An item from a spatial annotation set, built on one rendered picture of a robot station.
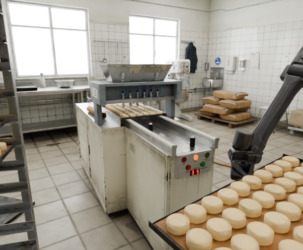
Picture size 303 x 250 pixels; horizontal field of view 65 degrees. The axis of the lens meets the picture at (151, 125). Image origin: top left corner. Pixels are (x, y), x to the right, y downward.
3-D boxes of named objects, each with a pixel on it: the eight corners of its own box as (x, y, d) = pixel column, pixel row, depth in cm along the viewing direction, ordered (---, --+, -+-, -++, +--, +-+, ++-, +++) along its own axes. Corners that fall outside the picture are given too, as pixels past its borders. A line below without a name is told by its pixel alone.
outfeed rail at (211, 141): (113, 100, 315) (113, 95, 313) (115, 100, 316) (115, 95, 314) (214, 149, 140) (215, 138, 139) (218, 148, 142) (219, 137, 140)
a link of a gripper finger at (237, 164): (237, 169, 71) (231, 157, 80) (235, 191, 73) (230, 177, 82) (261, 171, 70) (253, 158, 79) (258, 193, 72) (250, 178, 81)
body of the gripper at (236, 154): (233, 152, 78) (229, 144, 86) (230, 180, 81) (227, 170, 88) (254, 153, 78) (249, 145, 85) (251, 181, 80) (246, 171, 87)
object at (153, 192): (126, 216, 213) (123, 119, 190) (160, 207, 228) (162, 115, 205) (164, 279, 152) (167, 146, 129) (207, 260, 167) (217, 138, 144)
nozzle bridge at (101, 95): (91, 119, 212) (89, 81, 203) (163, 112, 242) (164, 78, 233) (101, 129, 183) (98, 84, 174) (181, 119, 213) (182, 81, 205)
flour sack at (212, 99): (213, 105, 537) (214, 98, 532) (200, 103, 571) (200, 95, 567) (235, 102, 574) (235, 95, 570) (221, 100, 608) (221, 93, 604)
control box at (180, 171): (174, 176, 137) (174, 154, 133) (207, 168, 147) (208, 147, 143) (177, 179, 134) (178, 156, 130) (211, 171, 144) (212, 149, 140)
